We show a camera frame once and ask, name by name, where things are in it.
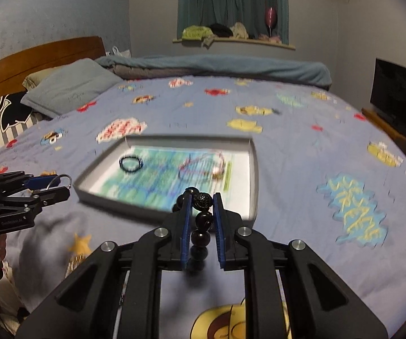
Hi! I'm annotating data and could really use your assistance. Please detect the grey cardboard box lid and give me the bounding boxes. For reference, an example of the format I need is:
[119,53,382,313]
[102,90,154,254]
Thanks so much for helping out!
[73,134,259,228]

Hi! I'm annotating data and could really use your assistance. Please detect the white printed cloth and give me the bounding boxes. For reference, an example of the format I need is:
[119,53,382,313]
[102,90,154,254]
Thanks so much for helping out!
[0,261,30,336]

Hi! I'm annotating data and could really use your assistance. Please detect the black cloth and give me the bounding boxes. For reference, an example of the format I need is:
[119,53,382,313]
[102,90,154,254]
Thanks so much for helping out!
[208,23,235,38]

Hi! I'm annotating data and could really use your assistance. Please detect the thin green hoop bracelet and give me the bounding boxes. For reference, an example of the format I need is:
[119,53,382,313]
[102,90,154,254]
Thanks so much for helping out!
[47,174,73,194]

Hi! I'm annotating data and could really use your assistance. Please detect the pink cord bracelet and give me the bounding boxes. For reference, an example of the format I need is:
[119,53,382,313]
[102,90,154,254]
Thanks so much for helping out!
[178,151,225,181]

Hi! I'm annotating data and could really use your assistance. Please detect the teal bead bracelet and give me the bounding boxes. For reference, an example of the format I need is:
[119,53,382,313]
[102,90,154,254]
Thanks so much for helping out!
[119,155,144,172]

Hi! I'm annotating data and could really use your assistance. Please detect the large dark bead bracelet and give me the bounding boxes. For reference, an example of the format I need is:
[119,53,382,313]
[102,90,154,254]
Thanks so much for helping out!
[173,186,213,276]

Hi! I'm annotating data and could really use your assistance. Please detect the beige cloth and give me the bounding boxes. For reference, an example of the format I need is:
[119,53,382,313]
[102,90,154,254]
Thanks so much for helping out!
[229,22,249,39]

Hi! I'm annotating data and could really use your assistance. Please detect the wooden headboard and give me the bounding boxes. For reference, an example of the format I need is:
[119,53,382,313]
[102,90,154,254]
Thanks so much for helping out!
[0,36,106,121]

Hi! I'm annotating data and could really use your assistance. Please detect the grey blanket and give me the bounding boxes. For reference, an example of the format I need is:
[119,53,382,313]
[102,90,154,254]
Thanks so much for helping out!
[113,64,189,80]

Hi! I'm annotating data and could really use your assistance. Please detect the blue duvet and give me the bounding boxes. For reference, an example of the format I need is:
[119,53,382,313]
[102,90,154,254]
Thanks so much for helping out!
[95,55,332,87]

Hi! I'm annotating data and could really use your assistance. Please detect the window sill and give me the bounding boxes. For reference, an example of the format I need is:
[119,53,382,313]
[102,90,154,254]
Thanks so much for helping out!
[172,37,296,51]

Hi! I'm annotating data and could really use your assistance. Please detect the printed paper sheet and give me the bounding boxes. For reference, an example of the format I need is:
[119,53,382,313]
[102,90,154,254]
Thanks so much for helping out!
[93,145,251,216]

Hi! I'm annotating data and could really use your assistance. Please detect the green pillow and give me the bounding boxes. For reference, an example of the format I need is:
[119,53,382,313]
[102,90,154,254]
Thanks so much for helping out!
[23,65,66,92]

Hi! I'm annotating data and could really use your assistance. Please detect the black white striped cushion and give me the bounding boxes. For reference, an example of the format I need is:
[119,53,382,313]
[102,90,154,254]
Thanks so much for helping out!
[0,92,43,151]

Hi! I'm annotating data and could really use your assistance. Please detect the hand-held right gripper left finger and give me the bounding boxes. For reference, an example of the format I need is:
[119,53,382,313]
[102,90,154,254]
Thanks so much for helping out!
[16,191,193,339]

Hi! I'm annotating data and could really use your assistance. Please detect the wooden television stand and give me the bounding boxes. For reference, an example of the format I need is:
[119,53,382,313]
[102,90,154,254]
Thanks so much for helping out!
[362,108,406,149]

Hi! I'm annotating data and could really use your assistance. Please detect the black television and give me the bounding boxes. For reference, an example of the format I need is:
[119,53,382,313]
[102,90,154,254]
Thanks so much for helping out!
[370,57,406,138]

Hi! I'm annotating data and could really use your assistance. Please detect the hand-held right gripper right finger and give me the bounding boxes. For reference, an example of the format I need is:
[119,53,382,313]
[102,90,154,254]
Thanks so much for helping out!
[213,192,389,339]

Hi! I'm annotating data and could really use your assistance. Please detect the grey pillow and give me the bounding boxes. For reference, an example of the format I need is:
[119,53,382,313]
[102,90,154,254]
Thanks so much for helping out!
[21,58,121,119]

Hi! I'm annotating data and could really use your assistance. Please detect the green cloth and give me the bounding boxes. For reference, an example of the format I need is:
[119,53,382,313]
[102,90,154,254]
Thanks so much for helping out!
[182,25,214,41]

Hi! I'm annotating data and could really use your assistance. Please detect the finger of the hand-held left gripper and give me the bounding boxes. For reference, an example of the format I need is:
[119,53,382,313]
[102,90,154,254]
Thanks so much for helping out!
[0,186,71,217]
[0,171,62,199]

